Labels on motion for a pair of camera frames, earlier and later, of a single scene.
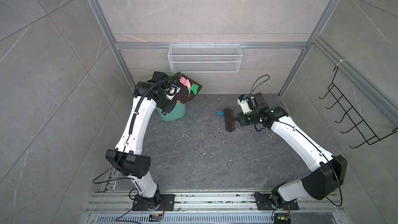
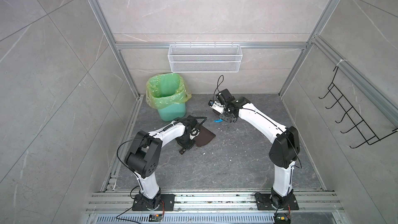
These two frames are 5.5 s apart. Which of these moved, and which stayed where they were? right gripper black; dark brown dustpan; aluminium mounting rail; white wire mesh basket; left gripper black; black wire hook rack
Moved: dark brown dustpan; right gripper black; left gripper black
Stayed: black wire hook rack; aluminium mounting rail; white wire mesh basket
